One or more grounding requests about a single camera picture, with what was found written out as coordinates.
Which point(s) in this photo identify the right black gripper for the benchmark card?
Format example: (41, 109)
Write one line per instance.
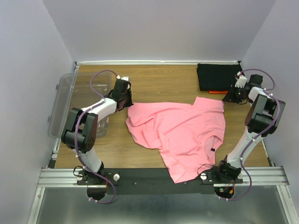
(229, 97)

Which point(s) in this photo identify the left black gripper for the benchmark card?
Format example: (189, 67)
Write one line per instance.
(129, 103)

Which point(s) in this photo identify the pink t shirt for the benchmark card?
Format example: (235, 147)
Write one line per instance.
(187, 136)

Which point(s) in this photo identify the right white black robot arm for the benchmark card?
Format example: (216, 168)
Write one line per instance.
(262, 119)

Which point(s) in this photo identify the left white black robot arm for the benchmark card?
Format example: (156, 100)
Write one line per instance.
(80, 130)

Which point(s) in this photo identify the folded orange t shirt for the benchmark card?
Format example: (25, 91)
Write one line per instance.
(218, 92)

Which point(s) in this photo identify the folded black t shirt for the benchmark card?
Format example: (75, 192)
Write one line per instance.
(217, 77)

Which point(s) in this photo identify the clear plastic bin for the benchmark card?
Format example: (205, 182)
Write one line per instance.
(74, 90)

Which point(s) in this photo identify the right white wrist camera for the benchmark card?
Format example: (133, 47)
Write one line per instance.
(241, 80)

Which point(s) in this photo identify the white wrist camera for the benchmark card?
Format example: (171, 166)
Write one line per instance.
(241, 80)
(121, 80)

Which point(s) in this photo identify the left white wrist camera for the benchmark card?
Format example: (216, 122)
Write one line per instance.
(121, 80)

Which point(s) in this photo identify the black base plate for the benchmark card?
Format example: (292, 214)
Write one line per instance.
(149, 181)

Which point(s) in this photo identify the aluminium frame rail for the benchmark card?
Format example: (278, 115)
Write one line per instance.
(262, 198)

